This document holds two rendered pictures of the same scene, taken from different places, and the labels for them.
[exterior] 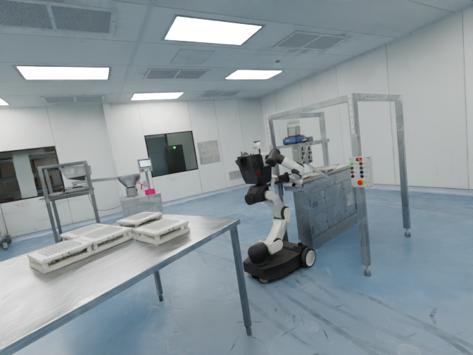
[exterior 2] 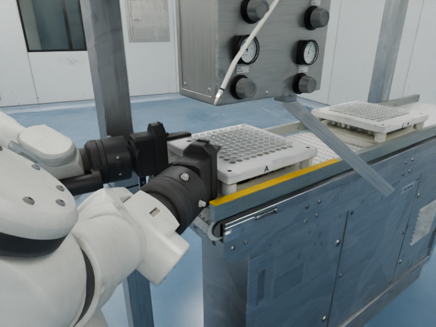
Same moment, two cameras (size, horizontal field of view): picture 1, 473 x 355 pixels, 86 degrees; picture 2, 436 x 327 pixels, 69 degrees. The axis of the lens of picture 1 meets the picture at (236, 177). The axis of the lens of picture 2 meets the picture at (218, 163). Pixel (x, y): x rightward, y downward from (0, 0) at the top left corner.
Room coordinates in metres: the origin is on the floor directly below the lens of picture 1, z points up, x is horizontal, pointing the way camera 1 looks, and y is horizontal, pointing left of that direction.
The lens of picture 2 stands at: (2.32, -0.74, 1.16)
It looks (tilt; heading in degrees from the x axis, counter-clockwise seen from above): 23 degrees down; 3
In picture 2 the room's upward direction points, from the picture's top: straight up
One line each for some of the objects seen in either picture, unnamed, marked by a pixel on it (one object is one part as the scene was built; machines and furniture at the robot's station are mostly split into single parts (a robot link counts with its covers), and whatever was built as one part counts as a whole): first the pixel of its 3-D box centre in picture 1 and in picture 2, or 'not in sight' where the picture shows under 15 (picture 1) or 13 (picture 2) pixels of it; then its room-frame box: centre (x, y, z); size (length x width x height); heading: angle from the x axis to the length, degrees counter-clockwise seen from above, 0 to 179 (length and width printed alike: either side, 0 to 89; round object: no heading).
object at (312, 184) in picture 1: (324, 177); (359, 152); (3.31, -1.14, 0.79); 1.30 x 0.29 x 0.10; 129
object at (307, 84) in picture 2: not in sight; (305, 81); (2.84, -0.85, 1.08); 0.03 x 0.03 x 0.04; 39
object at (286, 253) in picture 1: (273, 251); not in sight; (2.61, -0.27, 0.19); 0.64 x 0.52 x 0.33; 129
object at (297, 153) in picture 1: (302, 154); (255, 26); (2.85, -0.77, 1.16); 0.22 x 0.11 x 0.20; 129
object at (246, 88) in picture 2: not in sight; (244, 84); (2.76, -0.75, 1.09); 0.03 x 0.02 x 0.04; 129
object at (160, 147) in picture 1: (172, 153); (71, 9); (7.38, 1.71, 1.43); 1.38 x 0.01 x 1.16; 118
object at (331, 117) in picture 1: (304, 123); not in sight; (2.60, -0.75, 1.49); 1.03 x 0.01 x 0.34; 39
